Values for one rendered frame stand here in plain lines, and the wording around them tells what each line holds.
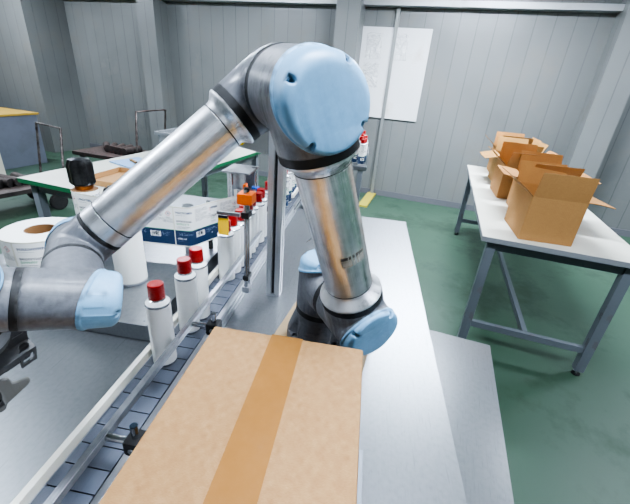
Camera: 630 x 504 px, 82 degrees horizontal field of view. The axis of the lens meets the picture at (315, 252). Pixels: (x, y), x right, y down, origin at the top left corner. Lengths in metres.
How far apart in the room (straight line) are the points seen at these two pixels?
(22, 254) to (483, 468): 1.25
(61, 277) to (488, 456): 0.81
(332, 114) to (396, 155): 4.94
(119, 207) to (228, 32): 5.67
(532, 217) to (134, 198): 2.00
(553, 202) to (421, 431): 1.62
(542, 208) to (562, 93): 3.29
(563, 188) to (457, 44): 3.37
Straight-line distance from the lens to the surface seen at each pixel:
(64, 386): 1.02
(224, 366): 0.54
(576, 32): 5.44
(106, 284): 0.51
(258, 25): 5.96
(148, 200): 0.58
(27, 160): 6.96
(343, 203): 0.52
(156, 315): 0.83
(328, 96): 0.44
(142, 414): 0.83
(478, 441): 0.92
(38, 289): 0.51
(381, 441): 0.85
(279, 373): 0.53
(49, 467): 0.77
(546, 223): 2.28
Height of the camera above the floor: 1.49
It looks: 26 degrees down
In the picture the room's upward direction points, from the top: 5 degrees clockwise
